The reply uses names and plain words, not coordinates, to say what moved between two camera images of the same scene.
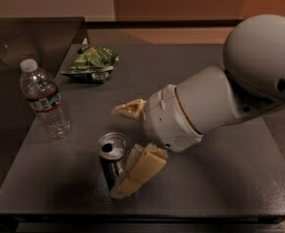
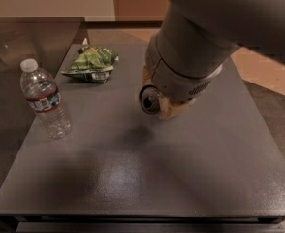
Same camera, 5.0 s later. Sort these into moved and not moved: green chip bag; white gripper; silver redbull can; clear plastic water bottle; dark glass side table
Moved: silver redbull can; white gripper
Not moved: green chip bag; dark glass side table; clear plastic water bottle
